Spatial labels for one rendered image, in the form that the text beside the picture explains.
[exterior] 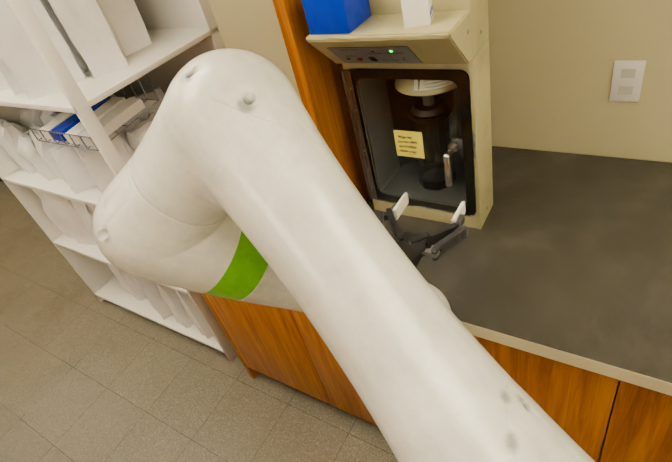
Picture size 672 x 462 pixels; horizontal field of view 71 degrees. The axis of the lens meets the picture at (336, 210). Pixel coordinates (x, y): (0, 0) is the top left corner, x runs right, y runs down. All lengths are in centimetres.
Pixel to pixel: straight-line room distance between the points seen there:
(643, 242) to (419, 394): 101
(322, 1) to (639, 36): 81
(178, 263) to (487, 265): 85
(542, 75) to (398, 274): 120
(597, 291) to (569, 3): 72
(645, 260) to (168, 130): 108
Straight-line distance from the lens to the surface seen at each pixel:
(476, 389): 36
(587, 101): 153
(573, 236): 130
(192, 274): 53
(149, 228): 49
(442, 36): 92
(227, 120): 39
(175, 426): 238
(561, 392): 125
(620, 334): 112
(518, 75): 153
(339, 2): 100
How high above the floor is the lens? 181
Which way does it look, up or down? 37 degrees down
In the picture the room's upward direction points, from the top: 16 degrees counter-clockwise
